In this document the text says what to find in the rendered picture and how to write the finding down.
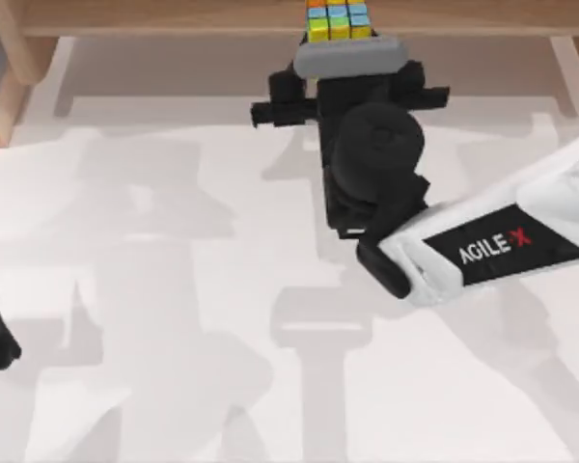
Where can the multicoloured puzzle cube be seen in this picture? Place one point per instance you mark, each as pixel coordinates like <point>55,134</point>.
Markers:
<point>338,19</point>

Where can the pale grey rounded box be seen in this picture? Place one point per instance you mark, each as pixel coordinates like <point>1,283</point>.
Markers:
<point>350,55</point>

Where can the wooden shelf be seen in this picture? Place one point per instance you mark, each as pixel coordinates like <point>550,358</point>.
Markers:
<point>173,17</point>

